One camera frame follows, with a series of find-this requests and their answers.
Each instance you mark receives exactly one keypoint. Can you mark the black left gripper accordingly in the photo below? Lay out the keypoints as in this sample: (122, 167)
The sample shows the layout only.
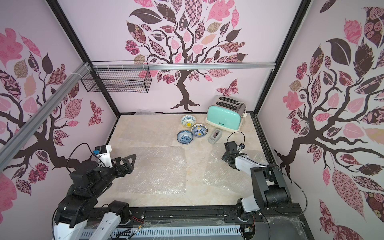
(123, 172)

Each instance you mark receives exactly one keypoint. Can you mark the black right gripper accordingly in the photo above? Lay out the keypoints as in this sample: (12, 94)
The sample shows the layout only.
(229, 151)

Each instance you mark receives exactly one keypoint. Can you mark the bubble wrap sheet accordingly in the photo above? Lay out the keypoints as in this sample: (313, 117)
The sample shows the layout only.
(157, 170)
(220, 175)

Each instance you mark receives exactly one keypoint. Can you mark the blue floral ceramic bowl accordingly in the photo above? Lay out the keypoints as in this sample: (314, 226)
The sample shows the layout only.
(185, 137)

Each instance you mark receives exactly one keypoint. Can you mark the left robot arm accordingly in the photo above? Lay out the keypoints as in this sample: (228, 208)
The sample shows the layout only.
(89, 182)

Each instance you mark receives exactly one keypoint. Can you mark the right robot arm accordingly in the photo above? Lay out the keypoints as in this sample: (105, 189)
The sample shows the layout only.
(268, 184)

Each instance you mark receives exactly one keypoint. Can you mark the grey tape dispenser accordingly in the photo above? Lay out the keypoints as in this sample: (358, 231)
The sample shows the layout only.
(215, 136)

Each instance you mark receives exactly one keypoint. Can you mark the mint green toaster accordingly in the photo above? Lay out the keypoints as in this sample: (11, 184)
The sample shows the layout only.
(226, 114)

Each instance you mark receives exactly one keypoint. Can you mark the blue yellow patterned bowl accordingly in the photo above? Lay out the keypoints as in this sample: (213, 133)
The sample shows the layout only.
(199, 130)

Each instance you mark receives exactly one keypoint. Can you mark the yellow dotted ceramic bowl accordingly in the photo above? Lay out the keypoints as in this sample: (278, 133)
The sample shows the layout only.
(188, 120)

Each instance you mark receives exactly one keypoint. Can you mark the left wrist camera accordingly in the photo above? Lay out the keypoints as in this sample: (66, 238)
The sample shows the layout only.
(103, 154)

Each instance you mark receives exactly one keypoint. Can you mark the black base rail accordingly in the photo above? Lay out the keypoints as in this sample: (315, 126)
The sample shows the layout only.
(227, 213)

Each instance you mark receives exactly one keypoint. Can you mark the white slotted cable duct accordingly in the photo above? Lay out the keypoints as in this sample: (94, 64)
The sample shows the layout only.
(173, 232)

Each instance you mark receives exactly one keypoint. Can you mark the black wire basket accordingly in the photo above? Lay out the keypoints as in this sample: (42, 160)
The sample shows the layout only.
(119, 77)

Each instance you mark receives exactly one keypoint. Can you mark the aluminium rail back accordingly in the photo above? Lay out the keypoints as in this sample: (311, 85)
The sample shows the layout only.
(166, 67)

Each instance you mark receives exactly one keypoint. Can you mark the aluminium rail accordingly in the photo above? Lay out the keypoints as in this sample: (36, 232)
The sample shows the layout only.
(13, 146)
(166, 67)

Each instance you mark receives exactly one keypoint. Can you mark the aluminium rail left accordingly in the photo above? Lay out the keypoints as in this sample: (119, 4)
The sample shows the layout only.
(13, 146)

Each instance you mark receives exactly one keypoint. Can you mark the black corner frame post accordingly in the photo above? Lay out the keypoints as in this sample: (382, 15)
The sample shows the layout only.
(65, 24)

